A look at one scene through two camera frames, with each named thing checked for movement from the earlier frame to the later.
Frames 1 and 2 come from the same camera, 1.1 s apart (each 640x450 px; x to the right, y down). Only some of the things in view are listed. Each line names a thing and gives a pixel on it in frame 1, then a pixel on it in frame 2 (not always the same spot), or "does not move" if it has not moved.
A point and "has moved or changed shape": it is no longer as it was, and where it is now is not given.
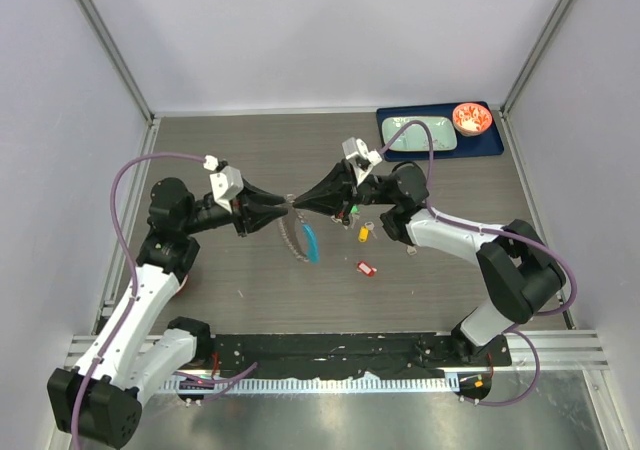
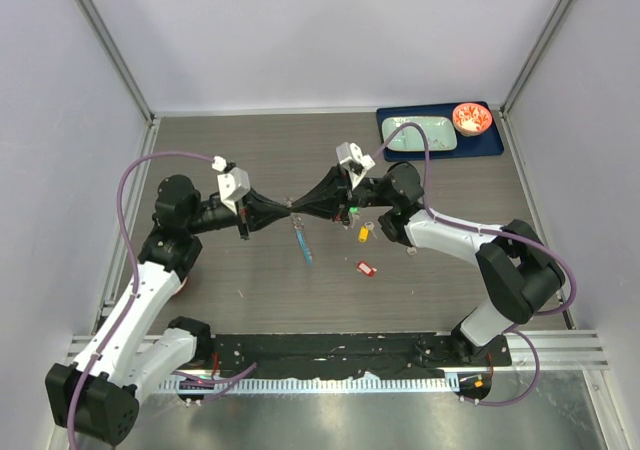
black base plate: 295,355 does not move
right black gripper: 337,192 does not move
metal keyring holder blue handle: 301,236 has moved or changed shape
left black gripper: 252,216 does not move
